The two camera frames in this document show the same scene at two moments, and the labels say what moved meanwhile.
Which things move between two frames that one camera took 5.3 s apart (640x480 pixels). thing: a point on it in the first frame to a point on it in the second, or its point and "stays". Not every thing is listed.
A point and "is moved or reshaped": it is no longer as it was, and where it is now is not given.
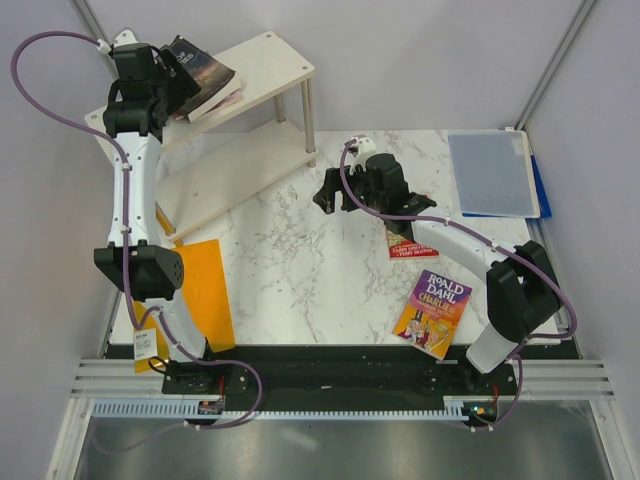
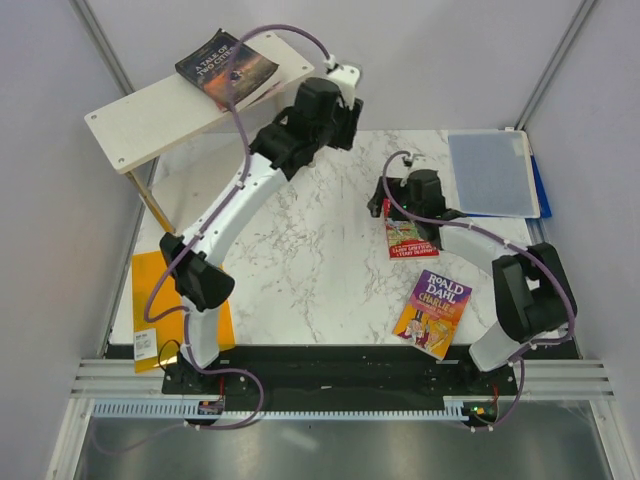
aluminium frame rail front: (538, 378) stays
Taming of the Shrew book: (227, 96) to (264, 96)
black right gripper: (325, 197) to (395, 188)
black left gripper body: (162, 91) to (345, 124)
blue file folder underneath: (543, 204) stays
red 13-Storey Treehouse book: (400, 247) stays
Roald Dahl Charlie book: (433, 314) stays
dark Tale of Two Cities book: (210, 73) is moved or reshaped
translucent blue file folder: (495, 173) stays
